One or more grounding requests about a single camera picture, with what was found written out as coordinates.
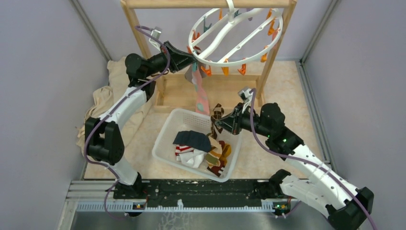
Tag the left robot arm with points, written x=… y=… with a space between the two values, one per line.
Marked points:
x=104 y=144

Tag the beige striped ribbed sock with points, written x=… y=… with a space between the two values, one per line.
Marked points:
x=215 y=158

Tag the dark blue sock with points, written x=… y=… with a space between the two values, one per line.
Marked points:
x=193 y=139

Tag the red white striped sock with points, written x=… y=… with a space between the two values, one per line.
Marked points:
x=179 y=149

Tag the white round clip hanger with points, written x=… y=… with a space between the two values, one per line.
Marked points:
x=231 y=36

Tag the aluminium rail front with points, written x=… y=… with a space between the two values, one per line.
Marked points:
x=102 y=190

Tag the orange clothes clip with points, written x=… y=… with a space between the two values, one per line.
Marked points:
x=206 y=70

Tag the argyle brown sock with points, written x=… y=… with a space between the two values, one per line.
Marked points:
x=218 y=112

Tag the wooden hanger stand frame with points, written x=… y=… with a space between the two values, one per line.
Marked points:
x=169 y=78

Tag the beige crumpled cloth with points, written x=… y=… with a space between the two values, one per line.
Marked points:
x=106 y=96

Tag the pink sock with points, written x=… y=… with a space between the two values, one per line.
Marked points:
x=202 y=104

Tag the yellow clothes clip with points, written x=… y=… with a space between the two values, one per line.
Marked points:
x=225 y=71

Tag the grey ribbed sock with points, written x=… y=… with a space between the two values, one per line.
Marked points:
x=189 y=75

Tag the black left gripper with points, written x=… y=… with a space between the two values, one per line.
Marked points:
x=180 y=58

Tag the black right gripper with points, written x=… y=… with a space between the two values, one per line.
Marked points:
x=232 y=122

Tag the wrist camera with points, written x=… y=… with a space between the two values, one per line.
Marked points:
x=155 y=38
x=246 y=95

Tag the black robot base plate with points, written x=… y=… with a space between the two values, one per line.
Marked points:
x=201 y=193

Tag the mustard yellow sock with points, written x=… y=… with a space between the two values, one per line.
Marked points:
x=226 y=151

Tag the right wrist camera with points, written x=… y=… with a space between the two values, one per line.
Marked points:
x=246 y=95

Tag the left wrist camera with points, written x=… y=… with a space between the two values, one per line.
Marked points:
x=155 y=38

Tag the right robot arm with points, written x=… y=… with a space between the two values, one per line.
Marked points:
x=344 y=205

